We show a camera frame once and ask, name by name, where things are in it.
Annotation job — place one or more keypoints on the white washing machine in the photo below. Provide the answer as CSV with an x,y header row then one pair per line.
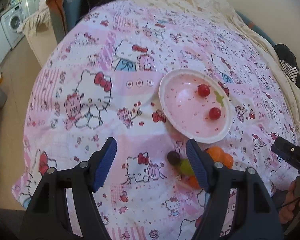
x,y
11,20

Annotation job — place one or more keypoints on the small orange mandarin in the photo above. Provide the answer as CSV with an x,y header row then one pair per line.
x,y
227,160

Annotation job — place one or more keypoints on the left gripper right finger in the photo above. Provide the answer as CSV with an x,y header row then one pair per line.
x,y
255,215

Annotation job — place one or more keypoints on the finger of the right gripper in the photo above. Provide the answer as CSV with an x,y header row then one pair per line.
x,y
287,151

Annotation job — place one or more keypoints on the pink Hello Kitty bedsheet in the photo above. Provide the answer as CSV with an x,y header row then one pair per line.
x,y
102,81

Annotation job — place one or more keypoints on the green grape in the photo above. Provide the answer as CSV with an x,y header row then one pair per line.
x,y
184,168

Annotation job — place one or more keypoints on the blue orange cushion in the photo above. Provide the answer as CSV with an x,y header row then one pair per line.
x,y
64,16

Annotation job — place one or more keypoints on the person's right hand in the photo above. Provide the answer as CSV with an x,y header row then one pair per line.
x,y
286,212

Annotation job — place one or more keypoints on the red cherry tomato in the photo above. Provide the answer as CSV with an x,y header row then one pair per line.
x,y
214,113
203,90

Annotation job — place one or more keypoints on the dark purple grape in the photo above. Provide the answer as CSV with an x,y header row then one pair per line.
x,y
173,158

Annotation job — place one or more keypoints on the black and striped clothes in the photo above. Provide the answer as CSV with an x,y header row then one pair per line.
x,y
288,63

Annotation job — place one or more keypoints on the pink strawberry pattern plate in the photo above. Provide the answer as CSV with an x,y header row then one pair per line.
x,y
188,112

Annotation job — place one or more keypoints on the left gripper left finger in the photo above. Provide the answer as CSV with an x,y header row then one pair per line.
x,y
47,214

